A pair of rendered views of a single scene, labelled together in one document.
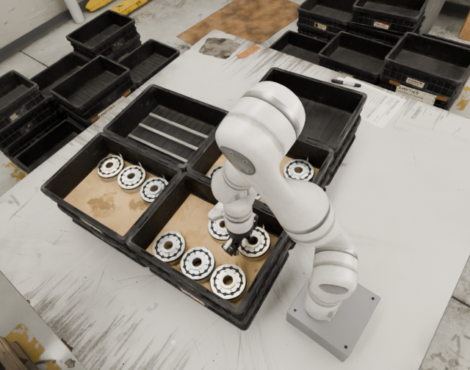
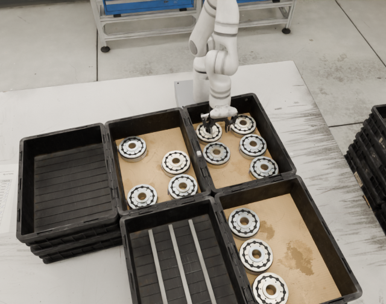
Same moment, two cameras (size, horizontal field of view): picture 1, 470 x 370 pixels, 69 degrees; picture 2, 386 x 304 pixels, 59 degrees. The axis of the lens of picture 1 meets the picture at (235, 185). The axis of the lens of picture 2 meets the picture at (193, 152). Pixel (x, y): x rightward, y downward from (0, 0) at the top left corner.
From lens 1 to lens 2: 1.26 m
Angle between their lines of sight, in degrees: 68
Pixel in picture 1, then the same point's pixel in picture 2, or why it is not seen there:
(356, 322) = not seen: hidden behind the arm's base
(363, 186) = not seen: hidden behind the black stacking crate
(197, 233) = (236, 169)
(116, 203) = (284, 247)
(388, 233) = (123, 112)
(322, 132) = (73, 166)
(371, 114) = (3, 180)
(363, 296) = (180, 86)
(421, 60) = not seen: outside the picture
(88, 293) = (339, 225)
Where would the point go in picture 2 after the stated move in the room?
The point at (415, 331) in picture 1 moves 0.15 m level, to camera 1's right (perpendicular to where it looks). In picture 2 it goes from (170, 79) to (147, 68)
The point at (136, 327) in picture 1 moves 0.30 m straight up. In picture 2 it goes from (311, 177) to (336, 129)
